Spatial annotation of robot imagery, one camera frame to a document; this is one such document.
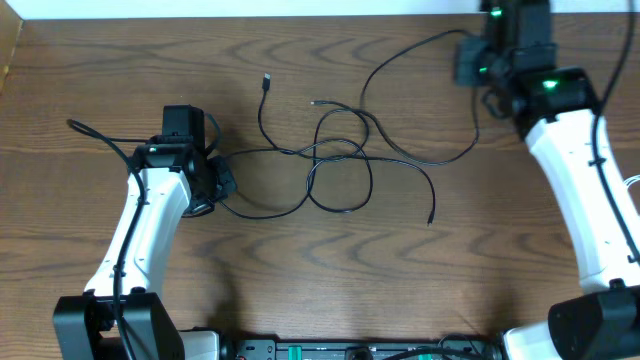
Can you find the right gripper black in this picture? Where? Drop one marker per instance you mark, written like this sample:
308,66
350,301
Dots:
469,49

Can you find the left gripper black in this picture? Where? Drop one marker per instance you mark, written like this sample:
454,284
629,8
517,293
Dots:
228,184

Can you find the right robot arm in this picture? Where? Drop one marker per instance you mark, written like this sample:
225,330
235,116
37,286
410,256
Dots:
559,116

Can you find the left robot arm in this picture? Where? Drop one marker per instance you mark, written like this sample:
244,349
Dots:
120,315

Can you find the wooden side panel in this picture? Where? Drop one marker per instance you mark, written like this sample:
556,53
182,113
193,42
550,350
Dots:
10,29

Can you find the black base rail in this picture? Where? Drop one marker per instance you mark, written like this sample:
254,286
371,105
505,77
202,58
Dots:
350,350

